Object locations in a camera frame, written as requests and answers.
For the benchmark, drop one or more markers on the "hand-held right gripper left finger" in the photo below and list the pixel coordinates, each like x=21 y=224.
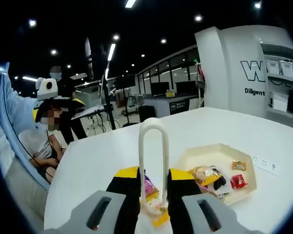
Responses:
x=97 y=212

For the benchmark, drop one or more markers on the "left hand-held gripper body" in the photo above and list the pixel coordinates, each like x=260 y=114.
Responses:
x=50 y=89

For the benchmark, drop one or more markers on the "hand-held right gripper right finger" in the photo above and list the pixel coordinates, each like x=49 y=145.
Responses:
x=205 y=214

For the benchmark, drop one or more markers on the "small black food packet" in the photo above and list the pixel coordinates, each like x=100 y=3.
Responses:
x=219 y=182

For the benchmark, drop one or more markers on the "yellow clear food packet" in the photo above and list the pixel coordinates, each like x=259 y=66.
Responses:
x=158 y=215
x=202 y=176

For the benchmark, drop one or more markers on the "red food packet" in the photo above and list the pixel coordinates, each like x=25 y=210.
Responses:
x=239 y=181

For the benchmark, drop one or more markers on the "small orange food packet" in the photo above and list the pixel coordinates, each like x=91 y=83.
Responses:
x=238 y=165

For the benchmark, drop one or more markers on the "cream hexagonal container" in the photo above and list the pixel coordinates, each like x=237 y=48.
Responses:
x=210 y=153

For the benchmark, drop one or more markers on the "cream plastic food tongs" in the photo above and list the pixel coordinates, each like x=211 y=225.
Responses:
x=152 y=121

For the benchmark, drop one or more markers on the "person's left hand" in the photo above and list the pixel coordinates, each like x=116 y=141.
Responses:
x=40 y=83

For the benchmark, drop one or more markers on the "white tilted desk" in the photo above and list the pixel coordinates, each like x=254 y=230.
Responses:
x=88 y=113

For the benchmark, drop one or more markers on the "black tripod stand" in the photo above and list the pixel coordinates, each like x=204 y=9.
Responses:
x=109 y=114

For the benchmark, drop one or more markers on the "black cabinet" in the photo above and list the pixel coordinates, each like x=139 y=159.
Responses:
x=145 y=112

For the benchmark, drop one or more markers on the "white table socket panel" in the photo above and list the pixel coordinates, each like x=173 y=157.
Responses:
x=266 y=163

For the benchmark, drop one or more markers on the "black monitor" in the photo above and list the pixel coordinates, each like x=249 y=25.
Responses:
x=159 y=88
x=185 y=87

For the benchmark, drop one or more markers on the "yellow drink bottles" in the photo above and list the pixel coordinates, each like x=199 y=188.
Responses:
x=170 y=92

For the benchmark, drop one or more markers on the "dark reception counter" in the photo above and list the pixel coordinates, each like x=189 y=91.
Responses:
x=185 y=106

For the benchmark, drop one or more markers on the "coat rack with bags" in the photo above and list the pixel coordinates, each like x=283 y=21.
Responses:
x=200 y=83

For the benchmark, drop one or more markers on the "large white cardboard box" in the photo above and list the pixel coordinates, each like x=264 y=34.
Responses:
x=278 y=102

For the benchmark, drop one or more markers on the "grey metal shelf rack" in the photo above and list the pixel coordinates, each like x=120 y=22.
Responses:
x=280 y=77

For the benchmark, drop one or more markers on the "group of white storage boxes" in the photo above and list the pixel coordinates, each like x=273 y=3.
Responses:
x=286 y=69

